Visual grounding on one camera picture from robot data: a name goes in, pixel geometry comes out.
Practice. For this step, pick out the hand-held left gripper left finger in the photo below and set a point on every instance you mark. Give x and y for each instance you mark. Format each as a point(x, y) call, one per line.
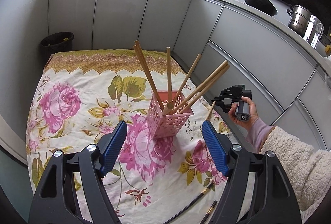
point(113, 149)

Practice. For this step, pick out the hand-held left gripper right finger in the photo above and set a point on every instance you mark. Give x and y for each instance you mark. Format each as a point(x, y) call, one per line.
point(214, 149)

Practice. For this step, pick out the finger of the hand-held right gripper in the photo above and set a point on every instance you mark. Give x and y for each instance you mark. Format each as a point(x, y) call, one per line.
point(225, 103)
point(231, 91)

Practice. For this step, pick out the single wooden chopstick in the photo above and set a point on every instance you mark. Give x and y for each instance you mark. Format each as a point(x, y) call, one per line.
point(210, 111)

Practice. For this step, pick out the pink perforated basket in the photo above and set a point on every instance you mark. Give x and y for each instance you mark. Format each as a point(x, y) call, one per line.
point(165, 125)

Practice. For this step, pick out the bunch of wooden chopsticks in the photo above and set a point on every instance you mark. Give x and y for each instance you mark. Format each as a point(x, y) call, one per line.
point(168, 71)

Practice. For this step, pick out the person's right forearm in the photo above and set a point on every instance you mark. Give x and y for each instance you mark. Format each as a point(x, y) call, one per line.
point(289, 151)

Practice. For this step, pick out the person's right hand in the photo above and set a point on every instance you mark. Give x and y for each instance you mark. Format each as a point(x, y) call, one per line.
point(254, 115)

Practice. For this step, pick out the floral tablecloth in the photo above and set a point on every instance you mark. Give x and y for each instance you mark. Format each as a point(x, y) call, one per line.
point(77, 149)

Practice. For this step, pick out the black chopstick gold band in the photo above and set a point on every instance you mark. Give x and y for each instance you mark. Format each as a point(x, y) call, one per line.
point(199, 194)
point(210, 209)

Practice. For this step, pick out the steel steamer pot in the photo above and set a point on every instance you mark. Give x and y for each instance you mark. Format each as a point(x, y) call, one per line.
point(300, 20)

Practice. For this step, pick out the glass pitcher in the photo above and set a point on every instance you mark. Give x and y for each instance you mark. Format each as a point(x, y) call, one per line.
point(314, 32)

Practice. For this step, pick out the dark trash bin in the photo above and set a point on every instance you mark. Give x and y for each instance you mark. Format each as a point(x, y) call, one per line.
point(57, 44)

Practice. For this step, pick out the white base cabinets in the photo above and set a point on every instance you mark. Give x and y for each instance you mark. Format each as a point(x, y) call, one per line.
point(124, 11)

